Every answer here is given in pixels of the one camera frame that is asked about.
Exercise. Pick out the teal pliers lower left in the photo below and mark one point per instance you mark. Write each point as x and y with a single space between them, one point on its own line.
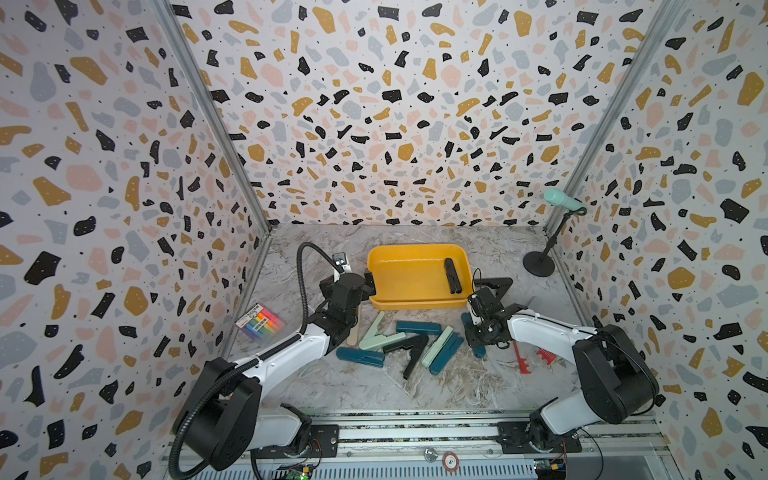
363 357

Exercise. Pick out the yellow storage box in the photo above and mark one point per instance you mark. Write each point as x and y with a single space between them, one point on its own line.
412 276

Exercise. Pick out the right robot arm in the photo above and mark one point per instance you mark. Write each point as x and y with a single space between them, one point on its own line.
614 380

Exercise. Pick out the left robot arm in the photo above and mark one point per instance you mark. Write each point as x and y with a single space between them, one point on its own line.
221 419

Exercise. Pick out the highlighter pen pack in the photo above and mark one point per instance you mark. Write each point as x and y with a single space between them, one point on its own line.
260 324

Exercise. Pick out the red pruning pliers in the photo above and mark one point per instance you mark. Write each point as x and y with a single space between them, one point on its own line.
529 357

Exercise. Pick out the open light green pliers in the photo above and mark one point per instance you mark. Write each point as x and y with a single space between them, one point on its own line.
373 340

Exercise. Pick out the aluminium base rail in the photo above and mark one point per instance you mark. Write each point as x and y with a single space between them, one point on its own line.
459 444

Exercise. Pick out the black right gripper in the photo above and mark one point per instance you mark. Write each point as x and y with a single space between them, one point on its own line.
471 336

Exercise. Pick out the light green pliers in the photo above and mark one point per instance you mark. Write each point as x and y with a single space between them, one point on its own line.
373 340
436 347

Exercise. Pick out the beige pliers behind arm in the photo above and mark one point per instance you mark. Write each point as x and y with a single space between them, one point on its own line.
353 337

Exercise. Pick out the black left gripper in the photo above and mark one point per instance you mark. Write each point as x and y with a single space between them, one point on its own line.
330 287

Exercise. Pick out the open black pliers centre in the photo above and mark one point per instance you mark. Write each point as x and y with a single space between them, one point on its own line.
414 345

